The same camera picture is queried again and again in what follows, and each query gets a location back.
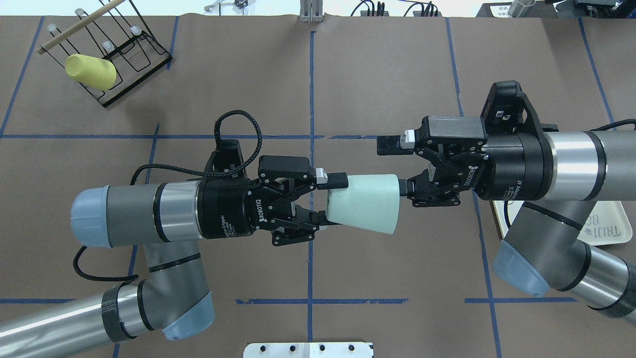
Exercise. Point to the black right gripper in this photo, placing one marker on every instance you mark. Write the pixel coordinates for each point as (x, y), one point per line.
(514, 166)

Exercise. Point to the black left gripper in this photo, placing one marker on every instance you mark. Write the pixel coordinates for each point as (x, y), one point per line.
(223, 209)

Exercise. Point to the pale green plastic cup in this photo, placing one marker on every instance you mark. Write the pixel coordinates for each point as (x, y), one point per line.
(370, 202)

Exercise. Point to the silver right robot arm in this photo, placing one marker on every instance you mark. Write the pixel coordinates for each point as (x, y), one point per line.
(558, 177)

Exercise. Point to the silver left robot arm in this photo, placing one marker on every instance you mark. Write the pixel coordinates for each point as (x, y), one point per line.
(169, 219)

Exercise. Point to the cream bear serving tray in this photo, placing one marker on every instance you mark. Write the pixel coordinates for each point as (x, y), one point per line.
(607, 224)

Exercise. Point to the yellow plastic cup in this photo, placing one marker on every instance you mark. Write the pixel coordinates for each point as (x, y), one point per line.
(91, 71)

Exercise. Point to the silver metal can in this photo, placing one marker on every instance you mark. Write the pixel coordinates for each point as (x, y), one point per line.
(520, 8)

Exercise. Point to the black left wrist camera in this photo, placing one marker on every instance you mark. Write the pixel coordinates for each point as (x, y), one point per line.
(225, 158)

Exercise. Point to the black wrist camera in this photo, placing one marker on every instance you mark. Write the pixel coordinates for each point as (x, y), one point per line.
(225, 158)
(507, 110)

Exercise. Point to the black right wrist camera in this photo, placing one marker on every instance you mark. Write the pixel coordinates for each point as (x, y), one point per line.
(507, 110)

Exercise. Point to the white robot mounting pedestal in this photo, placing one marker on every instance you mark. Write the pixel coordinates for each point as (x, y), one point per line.
(309, 350)

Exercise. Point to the aluminium frame post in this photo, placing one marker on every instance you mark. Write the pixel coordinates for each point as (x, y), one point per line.
(311, 11)

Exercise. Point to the black wire cup rack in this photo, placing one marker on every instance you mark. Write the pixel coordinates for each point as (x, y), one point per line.
(117, 32)

